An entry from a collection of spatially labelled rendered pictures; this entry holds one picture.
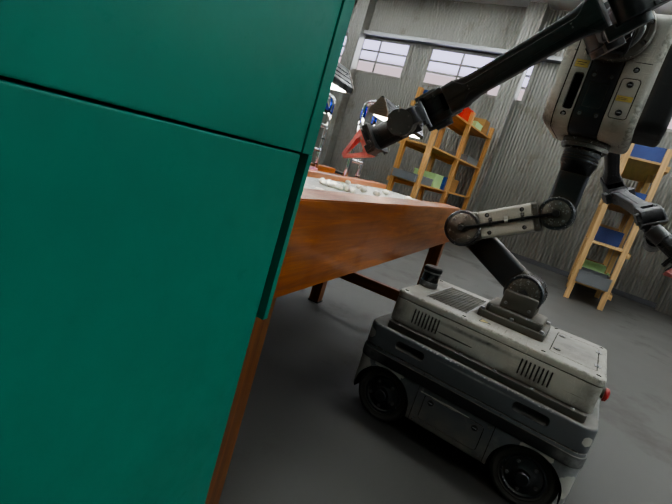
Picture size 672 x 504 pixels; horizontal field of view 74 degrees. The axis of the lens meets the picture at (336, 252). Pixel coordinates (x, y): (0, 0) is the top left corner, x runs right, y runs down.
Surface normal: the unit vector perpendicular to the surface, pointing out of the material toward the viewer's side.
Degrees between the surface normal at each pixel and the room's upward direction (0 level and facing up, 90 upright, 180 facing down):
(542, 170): 90
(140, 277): 90
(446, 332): 90
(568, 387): 90
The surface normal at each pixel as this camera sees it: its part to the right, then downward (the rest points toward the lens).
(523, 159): -0.52, 0.04
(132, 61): 0.87, 0.34
